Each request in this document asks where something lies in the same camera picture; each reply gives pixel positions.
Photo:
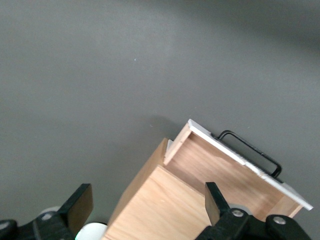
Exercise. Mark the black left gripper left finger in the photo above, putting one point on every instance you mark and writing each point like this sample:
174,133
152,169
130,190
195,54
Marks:
75,207

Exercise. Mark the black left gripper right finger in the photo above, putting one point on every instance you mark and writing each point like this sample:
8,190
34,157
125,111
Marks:
225,225

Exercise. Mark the white-fronted wooden drawer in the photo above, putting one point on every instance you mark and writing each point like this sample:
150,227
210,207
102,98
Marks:
225,175

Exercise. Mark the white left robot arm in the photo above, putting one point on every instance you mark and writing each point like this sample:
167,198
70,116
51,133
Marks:
92,231

